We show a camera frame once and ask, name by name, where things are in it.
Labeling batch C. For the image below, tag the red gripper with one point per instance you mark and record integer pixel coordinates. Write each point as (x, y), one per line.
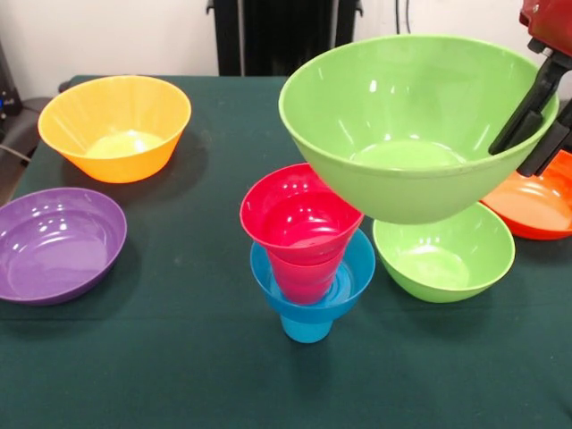
(554, 22)

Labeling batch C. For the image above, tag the green bowl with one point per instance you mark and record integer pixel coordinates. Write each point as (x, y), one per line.
(402, 111)
(442, 259)

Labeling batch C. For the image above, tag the blue bowl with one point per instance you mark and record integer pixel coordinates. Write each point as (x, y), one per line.
(357, 268)

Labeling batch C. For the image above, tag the red bowl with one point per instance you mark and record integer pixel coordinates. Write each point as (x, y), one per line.
(286, 210)

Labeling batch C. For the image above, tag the red cup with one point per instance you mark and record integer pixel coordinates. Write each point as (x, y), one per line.
(304, 281)

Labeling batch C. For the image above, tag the blue cup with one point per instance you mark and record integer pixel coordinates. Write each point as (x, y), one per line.
(306, 330)

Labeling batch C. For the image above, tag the purple bowl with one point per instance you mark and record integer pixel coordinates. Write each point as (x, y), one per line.
(53, 250)

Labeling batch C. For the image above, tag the black office chair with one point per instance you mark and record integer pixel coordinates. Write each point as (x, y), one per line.
(566, 109)
(27, 120)

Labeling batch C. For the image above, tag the orange bowl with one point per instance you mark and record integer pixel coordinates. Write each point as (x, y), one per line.
(536, 205)

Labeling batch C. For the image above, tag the yellow bowl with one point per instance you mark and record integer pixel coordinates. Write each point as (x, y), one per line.
(111, 107)

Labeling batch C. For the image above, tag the dark green tablecloth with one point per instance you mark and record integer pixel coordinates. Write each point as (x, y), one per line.
(179, 380)

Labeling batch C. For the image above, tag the black computer box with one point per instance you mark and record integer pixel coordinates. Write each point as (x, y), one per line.
(9, 89)

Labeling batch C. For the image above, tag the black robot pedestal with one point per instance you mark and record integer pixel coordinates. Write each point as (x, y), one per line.
(286, 36)

